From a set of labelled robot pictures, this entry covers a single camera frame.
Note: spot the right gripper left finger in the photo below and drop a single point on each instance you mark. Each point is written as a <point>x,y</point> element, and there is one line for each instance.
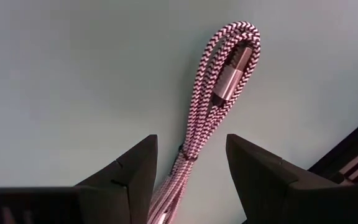
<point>126,193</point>

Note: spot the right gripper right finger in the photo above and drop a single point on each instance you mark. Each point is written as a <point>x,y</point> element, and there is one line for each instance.
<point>269,193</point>

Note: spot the black aluminium table frame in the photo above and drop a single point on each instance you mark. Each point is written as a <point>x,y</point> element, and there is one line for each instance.
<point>353,146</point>

